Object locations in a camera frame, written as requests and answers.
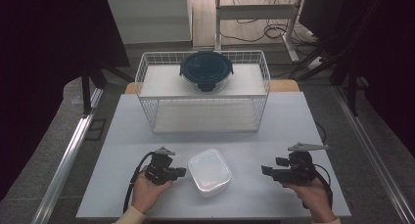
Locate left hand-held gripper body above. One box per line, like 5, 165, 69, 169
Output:
145, 146, 180, 186

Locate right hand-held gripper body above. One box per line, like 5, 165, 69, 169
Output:
274, 142, 329, 187

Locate square clear plastic container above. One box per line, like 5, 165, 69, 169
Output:
187, 148, 234, 198

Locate white wire rack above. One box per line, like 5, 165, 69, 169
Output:
134, 50, 272, 134

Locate round container with dark lid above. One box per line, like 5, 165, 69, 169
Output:
179, 50, 235, 95

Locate person's left hand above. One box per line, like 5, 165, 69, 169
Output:
131, 169, 174, 215

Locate person's right hand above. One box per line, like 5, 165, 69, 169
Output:
283, 176, 337, 223

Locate black floor grille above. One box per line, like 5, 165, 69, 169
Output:
84, 118, 108, 141

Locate wooden board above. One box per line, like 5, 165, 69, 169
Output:
124, 79, 300, 95

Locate black metal stand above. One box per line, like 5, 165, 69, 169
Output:
289, 47, 360, 116
80, 63, 135, 116

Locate white power strip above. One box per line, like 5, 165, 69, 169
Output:
305, 56, 325, 70

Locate white cabinet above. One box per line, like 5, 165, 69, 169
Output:
107, 0, 194, 45

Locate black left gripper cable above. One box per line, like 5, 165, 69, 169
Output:
122, 151, 155, 214

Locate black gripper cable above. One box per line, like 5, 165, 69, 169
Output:
122, 151, 155, 214
302, 120, 334, 209

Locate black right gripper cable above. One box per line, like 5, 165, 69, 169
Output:
302, 120, 334, 209

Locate aluminium rail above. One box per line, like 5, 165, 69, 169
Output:
332, 85, 415, 224
30, 88, 106, 224

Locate black floor cables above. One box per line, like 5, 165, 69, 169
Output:
219, 0, 319, 45

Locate white desk frame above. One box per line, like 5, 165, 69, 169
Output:
213, 0, 306, 63

